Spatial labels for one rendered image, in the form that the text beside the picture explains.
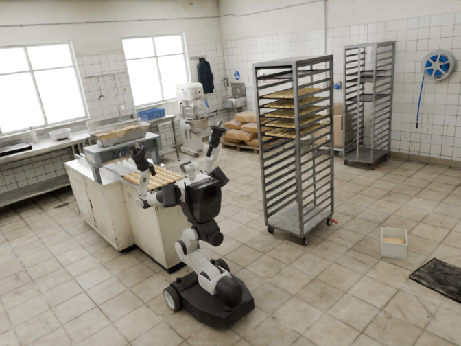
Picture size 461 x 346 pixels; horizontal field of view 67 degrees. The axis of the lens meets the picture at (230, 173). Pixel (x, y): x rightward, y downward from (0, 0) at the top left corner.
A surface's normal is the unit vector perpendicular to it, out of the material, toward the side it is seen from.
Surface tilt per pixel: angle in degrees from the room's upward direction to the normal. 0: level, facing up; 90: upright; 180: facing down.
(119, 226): 90
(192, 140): 90
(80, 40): 90
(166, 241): 90
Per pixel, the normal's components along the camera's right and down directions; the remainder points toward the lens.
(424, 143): -0.73, 0.30
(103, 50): 0.67, 0.18
